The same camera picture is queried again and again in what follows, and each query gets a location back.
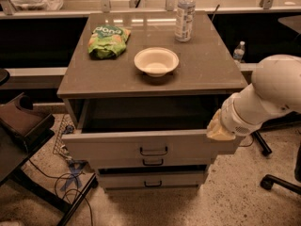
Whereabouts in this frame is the wire basket with clutter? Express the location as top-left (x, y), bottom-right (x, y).
top-left (52, 113), bottom-right (78, 157)

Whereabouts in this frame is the white paper bowl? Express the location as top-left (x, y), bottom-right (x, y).
top-left (134, 47), bottom-right (180, 77)

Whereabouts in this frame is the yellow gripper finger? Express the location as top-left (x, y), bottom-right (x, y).
top-left (206, 109), bottom-right (236, 141)

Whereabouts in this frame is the grey drawer cabinet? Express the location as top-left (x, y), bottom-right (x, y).
top-left (57, 11), bottom-right (246, 178)

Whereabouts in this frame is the small water bottle behind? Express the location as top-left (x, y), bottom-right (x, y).
top-left (233, 40), bottom-right (246, 63)

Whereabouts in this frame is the blue tape cross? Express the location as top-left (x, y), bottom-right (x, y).
top-left (60, 161), bottom-right (87, 191)

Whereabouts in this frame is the grey top drawer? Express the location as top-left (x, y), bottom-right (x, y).
top-left (63, 96), bottom-right (241, 160)

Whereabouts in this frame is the grey bottom drawer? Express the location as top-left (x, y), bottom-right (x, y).
top-left (98, 171), bottom-right (208, 190)

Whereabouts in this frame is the green chip bag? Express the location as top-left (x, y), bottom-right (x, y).
top-left (87, 24), bottom-right (131, 59)

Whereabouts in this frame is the dark brown chair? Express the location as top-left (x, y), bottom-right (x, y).
top-left (0, 93), bottom-right (97, 226)

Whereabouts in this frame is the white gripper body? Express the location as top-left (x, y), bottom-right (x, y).
top-left (220, 93), bottom-right (261, 137)

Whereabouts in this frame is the black stand leg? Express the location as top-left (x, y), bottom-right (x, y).
top-left (252, 131), bottom-right (272, 156)

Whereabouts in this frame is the black floor cable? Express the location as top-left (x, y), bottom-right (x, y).
top-left (27, 158), bottom-right (95, 226)

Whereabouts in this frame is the clear water bottle on cabinet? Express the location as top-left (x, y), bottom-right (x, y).
top-left (175, 0), bottom-right (196, 42)

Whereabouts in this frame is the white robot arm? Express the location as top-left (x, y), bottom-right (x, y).
top-left (207, 55), bottom-right (301, 140)

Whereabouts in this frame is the black office chair caster leg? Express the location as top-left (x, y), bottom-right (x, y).
top-left (260, 174), bottom-right (301, 195)

